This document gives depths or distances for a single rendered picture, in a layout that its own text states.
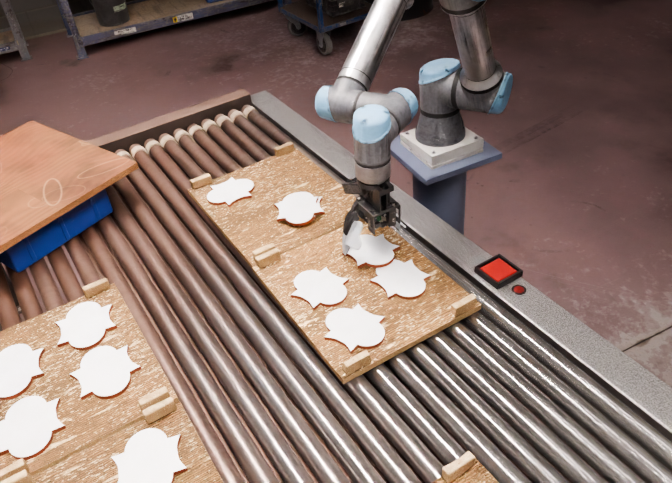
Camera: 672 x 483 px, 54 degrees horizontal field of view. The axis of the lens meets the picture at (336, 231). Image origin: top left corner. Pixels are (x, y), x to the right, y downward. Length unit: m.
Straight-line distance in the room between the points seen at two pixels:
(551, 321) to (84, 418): 0.95
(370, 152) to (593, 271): 1.83
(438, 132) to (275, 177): 0.50
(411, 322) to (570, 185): 2.21
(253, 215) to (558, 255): 1.68
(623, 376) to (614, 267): 1.69
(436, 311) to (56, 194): 1.01
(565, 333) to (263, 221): 0.78
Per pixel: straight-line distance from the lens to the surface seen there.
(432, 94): 1.94
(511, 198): 3.37
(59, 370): 1.49
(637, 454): 1.29
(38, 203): 1.82
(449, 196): 2.09
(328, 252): 1.58
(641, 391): 1.38
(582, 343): 1.43
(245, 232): 1.68
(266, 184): 1.85
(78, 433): 1.37
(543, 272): 2.96
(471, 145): 2.02
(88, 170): 1.90
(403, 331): 1.38
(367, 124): 1.29
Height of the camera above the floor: 1.95
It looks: 38 degrees down
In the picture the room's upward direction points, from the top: 6 degrees counter-clockwise
